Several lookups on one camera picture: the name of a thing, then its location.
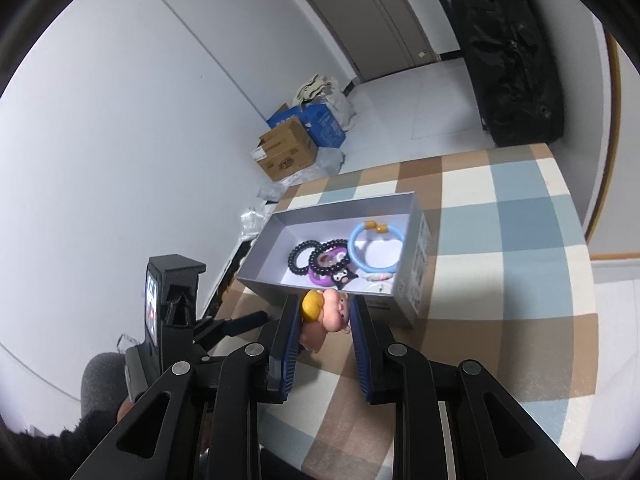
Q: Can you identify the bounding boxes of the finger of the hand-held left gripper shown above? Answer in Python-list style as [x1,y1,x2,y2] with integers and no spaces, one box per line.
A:
[195,310,269,351]

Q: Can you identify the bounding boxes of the grey cardboard box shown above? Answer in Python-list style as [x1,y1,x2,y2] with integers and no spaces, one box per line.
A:
[236,191,433,331]

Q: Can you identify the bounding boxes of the checked tablecloth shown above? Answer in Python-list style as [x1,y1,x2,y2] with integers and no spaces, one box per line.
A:
[210,142,601,480]

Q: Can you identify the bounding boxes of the grey door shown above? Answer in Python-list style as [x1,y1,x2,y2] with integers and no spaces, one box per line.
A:
[272,0,441,83]

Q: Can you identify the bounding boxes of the brown cardboard box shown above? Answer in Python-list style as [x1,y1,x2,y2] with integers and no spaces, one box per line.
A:
[251,117,319,181]

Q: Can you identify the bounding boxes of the purple Kuromi bead bracelet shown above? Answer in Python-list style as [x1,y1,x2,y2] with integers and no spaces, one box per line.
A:
[307,241,362,292]

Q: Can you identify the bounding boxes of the blue cardboard box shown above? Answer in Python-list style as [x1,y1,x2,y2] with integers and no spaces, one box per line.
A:
[266,101,347,150]

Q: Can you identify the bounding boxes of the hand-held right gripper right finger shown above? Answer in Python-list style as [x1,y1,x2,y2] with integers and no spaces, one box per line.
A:
[351,295,583,480]

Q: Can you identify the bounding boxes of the pink pig figurine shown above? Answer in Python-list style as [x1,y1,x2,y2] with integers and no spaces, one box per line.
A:
[300,288,352,353]

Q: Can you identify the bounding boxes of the white plastic bag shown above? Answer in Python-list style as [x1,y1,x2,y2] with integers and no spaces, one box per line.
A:
[292,74,341,108]
[325,85,358,131]

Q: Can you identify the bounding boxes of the large black bag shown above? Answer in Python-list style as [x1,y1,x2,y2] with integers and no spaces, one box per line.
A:
[437,0,566,148]

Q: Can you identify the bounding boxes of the blue ring bracelet yellow beads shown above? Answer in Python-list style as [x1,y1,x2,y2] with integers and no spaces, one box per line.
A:
[347,219,405,275]

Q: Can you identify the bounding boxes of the black spiral hair tie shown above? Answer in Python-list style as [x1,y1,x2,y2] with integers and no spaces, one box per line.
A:
[287,240,321,276]

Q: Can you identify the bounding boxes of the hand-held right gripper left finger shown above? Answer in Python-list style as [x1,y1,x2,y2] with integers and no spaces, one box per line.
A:
[70,294,302,480]

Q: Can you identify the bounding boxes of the person's left forearm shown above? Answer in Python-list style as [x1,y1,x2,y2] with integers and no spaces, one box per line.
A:
[0,400,123,480]

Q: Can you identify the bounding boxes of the clear plastic wrap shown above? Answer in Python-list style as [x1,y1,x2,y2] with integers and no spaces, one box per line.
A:
[239,152,346,238]

